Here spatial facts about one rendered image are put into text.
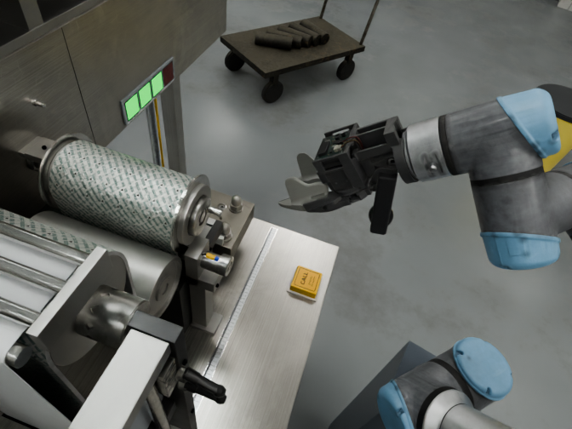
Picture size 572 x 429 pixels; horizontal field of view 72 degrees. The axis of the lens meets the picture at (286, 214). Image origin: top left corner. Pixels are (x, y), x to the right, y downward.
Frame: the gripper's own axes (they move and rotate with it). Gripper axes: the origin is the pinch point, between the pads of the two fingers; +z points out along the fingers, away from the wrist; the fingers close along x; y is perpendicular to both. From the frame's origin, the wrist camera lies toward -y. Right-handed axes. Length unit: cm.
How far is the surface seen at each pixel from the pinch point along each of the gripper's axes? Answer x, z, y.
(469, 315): -87, 13, -166
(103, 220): 8.2, 32.2, 10.3
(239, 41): -242, 147, -14
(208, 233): -1.8, 25.1, -5.7
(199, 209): 3.2, 16.1, 4.0
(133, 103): -28, 48, 19
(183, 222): 6.8, 16.9, 4.7
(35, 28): -8, 32, 40
